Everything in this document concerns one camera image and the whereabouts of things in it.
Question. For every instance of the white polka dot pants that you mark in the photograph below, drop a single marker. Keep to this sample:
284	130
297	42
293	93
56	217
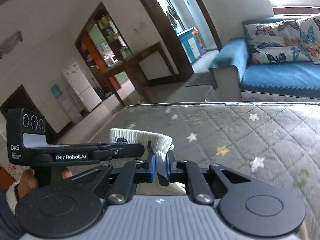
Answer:
140	136

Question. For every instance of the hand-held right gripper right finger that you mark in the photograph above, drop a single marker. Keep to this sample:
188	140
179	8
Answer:
171	167

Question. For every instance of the person's left forearm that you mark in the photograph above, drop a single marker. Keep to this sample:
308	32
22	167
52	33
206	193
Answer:
8	212

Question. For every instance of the white refrigerator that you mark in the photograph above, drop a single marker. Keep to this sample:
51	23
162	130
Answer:
80	87

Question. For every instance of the grey star quilted mattress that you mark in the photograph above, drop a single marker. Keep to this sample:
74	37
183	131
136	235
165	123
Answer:
237	140

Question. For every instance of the dark wooden shelf unit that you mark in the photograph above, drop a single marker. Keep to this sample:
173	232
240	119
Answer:
100	37

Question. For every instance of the butterfly print cushion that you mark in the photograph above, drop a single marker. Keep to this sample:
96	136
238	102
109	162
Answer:
311	37
275	42

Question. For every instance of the dark wooden door frame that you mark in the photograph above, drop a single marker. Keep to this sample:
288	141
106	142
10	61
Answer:
180	35

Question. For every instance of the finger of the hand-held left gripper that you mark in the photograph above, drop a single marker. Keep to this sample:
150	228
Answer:
120	151

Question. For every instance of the white floor appliance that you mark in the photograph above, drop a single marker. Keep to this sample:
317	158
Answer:
71	110

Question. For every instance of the dark wooden door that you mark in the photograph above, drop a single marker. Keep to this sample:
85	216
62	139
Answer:
22	100

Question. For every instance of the floral cloth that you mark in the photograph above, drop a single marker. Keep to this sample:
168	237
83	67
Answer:
10	171

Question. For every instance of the blue bathroom cabinet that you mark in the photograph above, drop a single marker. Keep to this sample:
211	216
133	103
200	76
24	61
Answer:
188	43

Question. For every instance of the blue sofa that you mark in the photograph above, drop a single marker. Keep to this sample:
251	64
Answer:
270	80

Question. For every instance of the dark wooden console table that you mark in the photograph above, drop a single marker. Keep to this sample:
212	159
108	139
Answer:
140	60

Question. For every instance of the person's left hand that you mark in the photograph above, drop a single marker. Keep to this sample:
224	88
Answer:
26	182

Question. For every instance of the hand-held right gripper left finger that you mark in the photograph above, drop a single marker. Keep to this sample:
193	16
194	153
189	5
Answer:
151	167

